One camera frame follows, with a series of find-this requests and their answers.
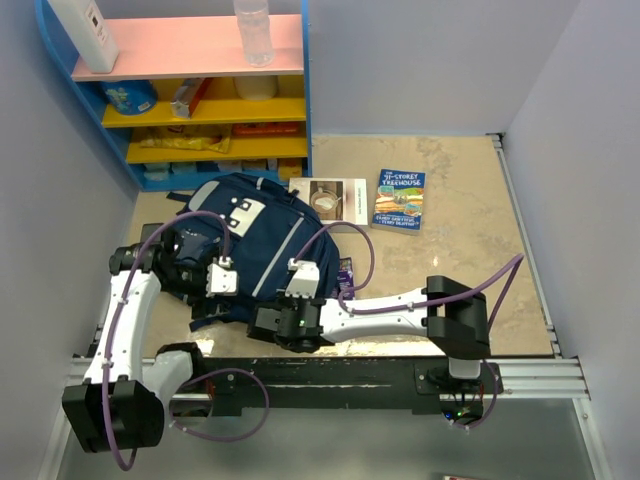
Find purple paperback book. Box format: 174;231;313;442
337;257;355;292

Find navy blue student backpack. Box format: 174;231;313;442
166;173;340;332

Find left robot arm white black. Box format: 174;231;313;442
62;224;207;453

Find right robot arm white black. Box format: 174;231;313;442
247;275;491;393

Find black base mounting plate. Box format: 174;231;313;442
171;357;504;417

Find white coffee photo book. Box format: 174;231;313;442
288;177;369;233

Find yellow snack packet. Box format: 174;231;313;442
140;124;232;154

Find blue treehouse book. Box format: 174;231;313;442
370;169;427;235

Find blue shelf unit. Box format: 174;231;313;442
35;1;312;192

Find red flat box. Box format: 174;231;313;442
232;122;301;137

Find orange white carton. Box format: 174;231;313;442
170;78;211;119

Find blue snack canister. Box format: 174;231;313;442
100;80;158;116

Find white cylindrical jar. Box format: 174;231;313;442
233;76;279;101

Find clear plastic water bottle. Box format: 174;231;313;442
233;0;275;67

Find white rectangular device box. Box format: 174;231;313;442
49;0;119;74

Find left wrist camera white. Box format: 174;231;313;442
205;257;239;298

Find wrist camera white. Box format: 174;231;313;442
205;257;239;298
284;259;320;299

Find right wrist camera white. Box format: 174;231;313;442
284;259;320;299

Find aluminium rail frame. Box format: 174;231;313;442
42;135;612;479

